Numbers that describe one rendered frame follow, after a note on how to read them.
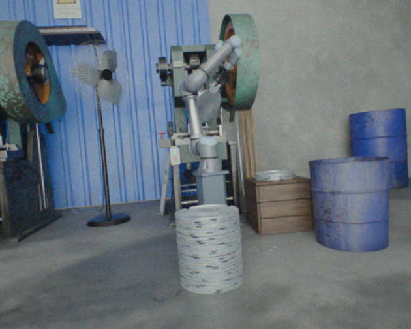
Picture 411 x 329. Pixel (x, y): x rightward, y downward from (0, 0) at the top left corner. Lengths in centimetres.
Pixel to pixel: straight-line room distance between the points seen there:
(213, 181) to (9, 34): 181
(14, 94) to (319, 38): 357
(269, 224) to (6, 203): 195
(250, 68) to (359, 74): 246
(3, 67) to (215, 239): 201
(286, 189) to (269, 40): 263
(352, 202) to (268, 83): 270
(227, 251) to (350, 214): 76
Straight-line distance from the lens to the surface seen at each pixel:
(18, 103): 279
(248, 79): 262
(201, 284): 142
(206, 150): 201
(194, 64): 285
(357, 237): 189
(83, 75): 288
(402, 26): 533
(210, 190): 199
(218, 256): 137
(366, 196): 186
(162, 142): 256
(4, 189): 282
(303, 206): 224
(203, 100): 245
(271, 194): 215
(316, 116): 446
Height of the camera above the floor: 61
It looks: 3 degrees down
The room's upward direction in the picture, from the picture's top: 4 degrees counter-clockwise
